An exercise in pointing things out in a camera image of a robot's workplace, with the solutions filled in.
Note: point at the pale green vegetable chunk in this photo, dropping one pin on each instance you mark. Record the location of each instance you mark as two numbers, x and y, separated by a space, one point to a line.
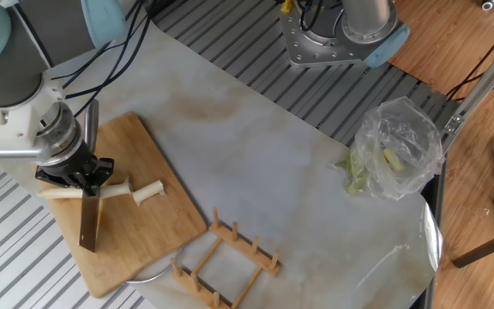
393 159

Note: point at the dark brown wooden bar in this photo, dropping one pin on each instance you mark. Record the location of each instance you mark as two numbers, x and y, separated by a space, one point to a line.
487 249

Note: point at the marble pattern table sheet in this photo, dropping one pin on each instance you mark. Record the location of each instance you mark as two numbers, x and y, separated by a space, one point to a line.
251 150

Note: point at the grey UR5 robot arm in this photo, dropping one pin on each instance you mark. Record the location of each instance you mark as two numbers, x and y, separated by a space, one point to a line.
7 77

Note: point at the white scallion stalk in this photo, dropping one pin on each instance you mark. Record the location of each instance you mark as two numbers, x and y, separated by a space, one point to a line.
58 193

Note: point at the short cut scallion piece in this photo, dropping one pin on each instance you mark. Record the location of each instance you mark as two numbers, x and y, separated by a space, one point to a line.
147 192

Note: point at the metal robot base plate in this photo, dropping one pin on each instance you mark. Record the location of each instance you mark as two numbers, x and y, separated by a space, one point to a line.
298 43

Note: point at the small white cylinder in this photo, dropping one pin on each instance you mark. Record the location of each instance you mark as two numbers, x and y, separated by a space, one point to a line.
488 5

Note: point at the yellow plastic clip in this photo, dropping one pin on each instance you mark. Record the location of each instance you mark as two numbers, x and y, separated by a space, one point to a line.
287 6

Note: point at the aluminium frame beam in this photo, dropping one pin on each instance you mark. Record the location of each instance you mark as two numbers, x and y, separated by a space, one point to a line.
483 81

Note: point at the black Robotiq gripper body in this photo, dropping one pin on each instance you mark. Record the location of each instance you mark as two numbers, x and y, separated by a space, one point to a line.
73 165

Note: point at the wooden cutting board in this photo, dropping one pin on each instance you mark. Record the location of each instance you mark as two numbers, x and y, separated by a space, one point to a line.
152 227

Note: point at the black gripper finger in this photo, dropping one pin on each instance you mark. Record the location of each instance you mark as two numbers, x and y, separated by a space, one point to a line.
50 177
105 167

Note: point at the green vegetable scraps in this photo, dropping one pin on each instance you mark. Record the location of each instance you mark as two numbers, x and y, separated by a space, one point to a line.
354 176

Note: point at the steel cleaver knife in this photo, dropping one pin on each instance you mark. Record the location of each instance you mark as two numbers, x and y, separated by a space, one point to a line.
89 223

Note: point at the clear plastic bag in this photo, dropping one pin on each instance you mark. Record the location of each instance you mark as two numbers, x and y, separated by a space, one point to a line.
410 141

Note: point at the wooden peg rack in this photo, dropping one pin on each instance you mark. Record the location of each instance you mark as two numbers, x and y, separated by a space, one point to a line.
247 251

